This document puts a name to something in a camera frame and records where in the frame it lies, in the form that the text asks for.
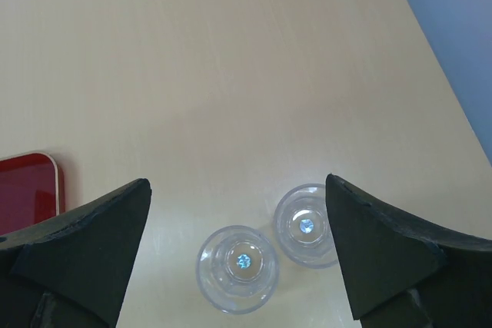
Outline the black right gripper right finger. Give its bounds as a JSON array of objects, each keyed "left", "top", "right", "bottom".
[{"left": 326, "top": 174, "right": 491, "bottom": 327}]

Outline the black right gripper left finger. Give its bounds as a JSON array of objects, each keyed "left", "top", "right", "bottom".
[{"left": 1, "top": 178, "right": 151, "bottom": 327}]

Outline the clear faceted glass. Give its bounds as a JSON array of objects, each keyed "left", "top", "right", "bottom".
[
  {"left": 195, "top": 225, "right": 280, "bottom": 315},
  {"left": 273, "top": 184, "right": 337, "bottom": 269}
]

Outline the red lacquer tray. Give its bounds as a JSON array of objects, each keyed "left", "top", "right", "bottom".
[{"left": 1, "top": 151, "right": 66, "bottom": 235}]

